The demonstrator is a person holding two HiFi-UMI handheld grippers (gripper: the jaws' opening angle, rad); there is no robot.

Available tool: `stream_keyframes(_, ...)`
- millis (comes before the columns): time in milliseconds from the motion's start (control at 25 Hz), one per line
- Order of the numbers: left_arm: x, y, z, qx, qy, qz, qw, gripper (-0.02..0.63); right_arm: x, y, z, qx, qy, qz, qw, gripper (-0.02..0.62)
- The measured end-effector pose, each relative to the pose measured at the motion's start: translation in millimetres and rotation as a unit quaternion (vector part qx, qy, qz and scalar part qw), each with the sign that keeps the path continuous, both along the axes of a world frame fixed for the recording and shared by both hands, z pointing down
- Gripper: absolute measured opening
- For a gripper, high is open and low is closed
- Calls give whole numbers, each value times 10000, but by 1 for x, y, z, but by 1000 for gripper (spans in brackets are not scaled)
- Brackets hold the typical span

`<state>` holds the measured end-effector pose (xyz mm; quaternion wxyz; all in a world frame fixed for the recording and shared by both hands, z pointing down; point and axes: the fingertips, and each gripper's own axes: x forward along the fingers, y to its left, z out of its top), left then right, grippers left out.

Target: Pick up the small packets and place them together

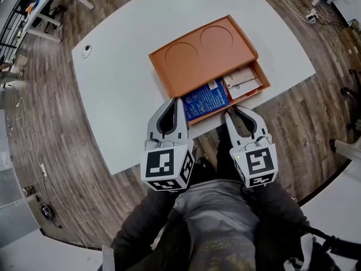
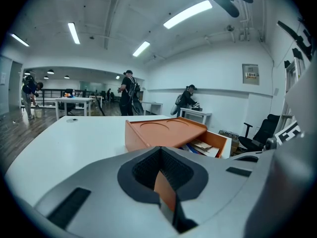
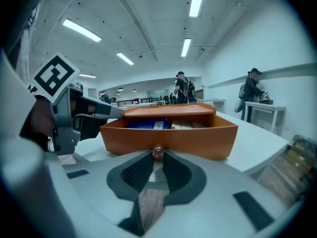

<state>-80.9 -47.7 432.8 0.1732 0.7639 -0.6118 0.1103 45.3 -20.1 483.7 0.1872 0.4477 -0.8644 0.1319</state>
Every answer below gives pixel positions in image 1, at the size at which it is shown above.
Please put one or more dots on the black harness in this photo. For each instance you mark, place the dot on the black harness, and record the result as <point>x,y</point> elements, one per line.
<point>332,240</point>

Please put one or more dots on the beige bin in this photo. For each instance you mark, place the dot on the beige bin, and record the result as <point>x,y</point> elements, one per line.
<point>22,60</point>

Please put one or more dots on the blue packet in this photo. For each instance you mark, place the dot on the blue packet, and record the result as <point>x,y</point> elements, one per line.
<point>206,100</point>

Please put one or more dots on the cardboard box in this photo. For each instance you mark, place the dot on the cardboard box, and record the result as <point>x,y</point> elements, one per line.
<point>352,38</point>

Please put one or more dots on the person's torso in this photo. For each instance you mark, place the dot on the person's torso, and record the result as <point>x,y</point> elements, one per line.
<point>220,224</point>

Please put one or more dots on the black office chair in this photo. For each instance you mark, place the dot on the black office chair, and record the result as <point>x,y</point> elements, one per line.
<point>53,11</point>
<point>355,95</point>

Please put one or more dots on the person's right forearm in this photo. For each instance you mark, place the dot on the person's right forearm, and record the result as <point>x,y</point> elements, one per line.
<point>279,202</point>

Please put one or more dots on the white labelled snack packet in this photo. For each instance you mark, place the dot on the white labelled snack packet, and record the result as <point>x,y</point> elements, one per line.
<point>245,75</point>

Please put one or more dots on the white curved desk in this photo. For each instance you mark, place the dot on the white curved desk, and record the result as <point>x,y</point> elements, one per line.
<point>42,255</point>
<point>338,202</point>

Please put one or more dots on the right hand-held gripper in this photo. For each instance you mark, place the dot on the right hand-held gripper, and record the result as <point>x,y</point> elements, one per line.
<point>258,162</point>

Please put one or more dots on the black railing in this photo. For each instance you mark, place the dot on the black railing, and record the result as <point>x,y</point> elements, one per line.
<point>11,18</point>

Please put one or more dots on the person's legs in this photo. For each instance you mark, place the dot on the person's legs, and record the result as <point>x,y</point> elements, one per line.
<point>222,157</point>

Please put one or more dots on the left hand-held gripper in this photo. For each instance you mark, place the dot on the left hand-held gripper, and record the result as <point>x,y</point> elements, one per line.
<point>158,165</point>

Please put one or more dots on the black round device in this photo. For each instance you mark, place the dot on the black round device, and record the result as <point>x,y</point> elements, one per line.
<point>46,212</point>

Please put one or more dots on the orange storage box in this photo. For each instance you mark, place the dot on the orange storage box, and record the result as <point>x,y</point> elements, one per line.
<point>197,66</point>

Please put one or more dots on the orange drawer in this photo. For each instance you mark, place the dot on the orange drawer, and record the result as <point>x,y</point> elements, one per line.
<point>263,76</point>

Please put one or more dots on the white metal rack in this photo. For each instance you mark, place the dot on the white metal rack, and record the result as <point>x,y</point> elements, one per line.
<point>347,148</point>

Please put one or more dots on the small brown box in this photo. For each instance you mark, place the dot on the small brown box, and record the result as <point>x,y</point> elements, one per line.
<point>28,190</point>

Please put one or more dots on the white power strip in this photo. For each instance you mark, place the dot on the white power strip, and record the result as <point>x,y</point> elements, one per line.
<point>43,170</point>
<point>311,16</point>

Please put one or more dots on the person's left forearm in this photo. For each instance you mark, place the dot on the person's left forearm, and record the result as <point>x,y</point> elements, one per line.
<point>141,222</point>

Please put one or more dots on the small orange object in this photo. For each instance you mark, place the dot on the small orange object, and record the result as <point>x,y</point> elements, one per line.
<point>30,9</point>

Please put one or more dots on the silver gripper camera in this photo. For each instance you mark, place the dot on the silver gripper camera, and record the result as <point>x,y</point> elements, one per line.
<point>152,143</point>
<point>263,140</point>

